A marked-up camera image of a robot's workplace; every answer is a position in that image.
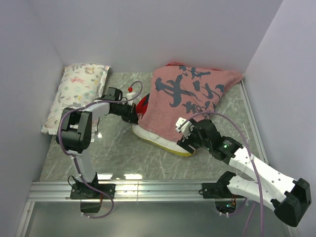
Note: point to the red cartoon pillowcase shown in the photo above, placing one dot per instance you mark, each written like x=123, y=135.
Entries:
x=180, y=91

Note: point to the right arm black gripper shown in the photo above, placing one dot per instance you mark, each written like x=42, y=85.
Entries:
x=184, y=142

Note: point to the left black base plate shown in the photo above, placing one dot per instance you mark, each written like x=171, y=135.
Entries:
x=82, y=191

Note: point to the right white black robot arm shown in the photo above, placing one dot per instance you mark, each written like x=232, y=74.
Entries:
x=287, y=197

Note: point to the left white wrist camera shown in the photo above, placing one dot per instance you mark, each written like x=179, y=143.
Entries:
x=131, y=95

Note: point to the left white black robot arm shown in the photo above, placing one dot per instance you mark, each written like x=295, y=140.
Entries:
x=75, y=132

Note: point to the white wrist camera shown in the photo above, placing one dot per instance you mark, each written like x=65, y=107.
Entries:
x=183, y=126
x=131, y=95

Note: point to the floral patterned small pillow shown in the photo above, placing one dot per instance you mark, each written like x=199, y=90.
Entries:
x=80, y=85

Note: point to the aluminium rail frame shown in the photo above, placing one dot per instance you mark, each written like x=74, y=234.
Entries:
x=156, y=194

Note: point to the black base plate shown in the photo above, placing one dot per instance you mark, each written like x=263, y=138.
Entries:
x=82, y=191
x=216, y=190

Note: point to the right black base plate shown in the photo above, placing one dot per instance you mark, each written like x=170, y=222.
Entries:
x=216, y=190

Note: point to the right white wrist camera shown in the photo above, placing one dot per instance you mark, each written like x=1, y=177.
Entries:
x=183, y=126

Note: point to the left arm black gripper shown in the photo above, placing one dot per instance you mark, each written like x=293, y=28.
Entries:
x=132, y=116

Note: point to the cream yellow-edged pillow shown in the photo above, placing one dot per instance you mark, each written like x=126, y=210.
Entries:
x=163, y=143

